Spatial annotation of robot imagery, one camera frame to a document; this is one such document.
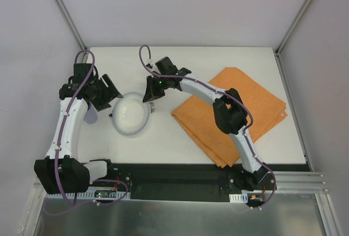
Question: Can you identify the orange cloth napkin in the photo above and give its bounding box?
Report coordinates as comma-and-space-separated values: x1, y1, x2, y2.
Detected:
172, 68, 287, 168

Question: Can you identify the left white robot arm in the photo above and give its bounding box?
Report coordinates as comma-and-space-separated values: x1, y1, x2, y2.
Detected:
34, 63, 123, 194

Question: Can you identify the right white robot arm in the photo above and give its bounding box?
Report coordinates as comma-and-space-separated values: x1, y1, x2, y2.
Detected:
140, 57, 270, 190

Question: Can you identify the white blue-rimmed plate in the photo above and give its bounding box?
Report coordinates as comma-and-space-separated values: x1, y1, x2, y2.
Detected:
112, 92, 151, 137

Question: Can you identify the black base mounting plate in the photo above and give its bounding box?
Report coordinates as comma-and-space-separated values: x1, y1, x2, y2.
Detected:
83, 162, 283, 201

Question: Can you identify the lilac plastic cup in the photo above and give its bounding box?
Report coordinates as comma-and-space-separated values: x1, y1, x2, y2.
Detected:
83, 103, 98, 124

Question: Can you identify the aluminium frame post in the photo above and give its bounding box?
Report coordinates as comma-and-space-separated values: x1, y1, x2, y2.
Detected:
54, 0, 87, 50
274, 0, 330, 56

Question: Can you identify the left aluminium frame post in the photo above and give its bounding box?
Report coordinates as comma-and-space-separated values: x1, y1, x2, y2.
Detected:
54, 0, 87, 50

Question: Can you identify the silver fork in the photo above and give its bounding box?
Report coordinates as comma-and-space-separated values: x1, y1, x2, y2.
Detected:
149, 102, 155, 113

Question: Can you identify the right aluminium frame post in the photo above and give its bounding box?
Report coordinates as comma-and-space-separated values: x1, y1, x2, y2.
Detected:
274, 0, 330, 56

